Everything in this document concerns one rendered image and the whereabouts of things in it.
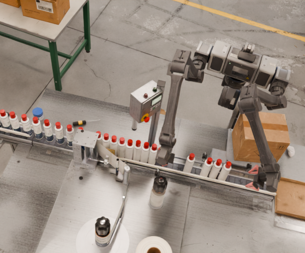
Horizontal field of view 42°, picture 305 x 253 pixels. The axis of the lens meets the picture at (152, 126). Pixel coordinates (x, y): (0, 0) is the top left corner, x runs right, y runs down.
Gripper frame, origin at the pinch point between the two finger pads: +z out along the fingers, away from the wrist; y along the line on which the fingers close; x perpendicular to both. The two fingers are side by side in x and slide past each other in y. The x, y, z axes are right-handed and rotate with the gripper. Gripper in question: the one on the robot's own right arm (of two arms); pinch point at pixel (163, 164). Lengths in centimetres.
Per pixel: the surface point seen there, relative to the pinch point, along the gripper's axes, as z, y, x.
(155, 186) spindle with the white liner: 5.4, -1.1, -12.2
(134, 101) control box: -26.1, -24.1, 19.4
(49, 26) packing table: 38, -126, 137
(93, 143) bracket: 4.5, -43.9, 5.6
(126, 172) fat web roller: 14.3, -20.3, -2.3
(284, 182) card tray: 33, 84, 32
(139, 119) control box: -14.2, -19.5, 16.9
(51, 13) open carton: 27, -125, 141
